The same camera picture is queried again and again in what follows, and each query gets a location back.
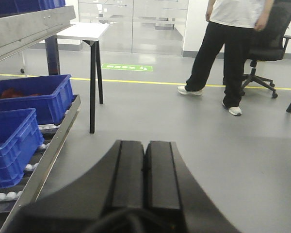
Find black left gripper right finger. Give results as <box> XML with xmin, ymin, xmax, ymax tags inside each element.
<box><xmin>144</xmin><ymin>141</ymin><xmax>239</xmax><ymax>233</ymax></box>

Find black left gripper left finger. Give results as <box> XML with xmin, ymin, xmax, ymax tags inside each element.
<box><xmin>8</xmin><ymin>140</ymin><xmax>144</xmax><ymax>233</ymax></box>

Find steel roller conveyor rack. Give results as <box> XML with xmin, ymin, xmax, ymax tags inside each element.
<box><xmin>0</xmin><ymin>95</ymin><xmax>81</xmax><ymax>232</ymax></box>

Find blue bin with red bags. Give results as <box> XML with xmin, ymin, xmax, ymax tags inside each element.
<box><xmin>0</xmin><ymin>74</ymin><xmax>74</xmax><ymax>125</ymax></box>

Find near blue bin on rollers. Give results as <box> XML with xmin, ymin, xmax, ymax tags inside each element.
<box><xmin>0</xmin><ymin>108</ymin><xmax>44</xmax><ymax>189</ymax></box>

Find red plastic bag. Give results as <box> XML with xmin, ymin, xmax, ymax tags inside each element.
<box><xmin>0</xmin><ymin>88</ymin><xmax>41</xmax><ymax>99</ymax></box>

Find white table black legs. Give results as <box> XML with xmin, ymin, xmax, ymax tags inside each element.
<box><xmin>40</xmin><ymin>22</ymin><xmax>110</xmax><ymax>134</ymax></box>

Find black office chair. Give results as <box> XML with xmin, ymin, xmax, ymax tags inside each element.
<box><xmin>237</xmin><ymin>0</ymin><xmax>291</xmax><ymax>98</ymax></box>

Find person in white shirt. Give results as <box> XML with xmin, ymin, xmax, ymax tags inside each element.
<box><xmin>177</xmin><ymin>0</ymin><xmax>274</xmax><ymax>116</ymax></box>

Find upper steel shelf rail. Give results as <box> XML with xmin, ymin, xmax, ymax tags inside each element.
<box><xmin>0</xmin><ymin>5</ymin><xmax>76</xmax><ymax>61</ymax></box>

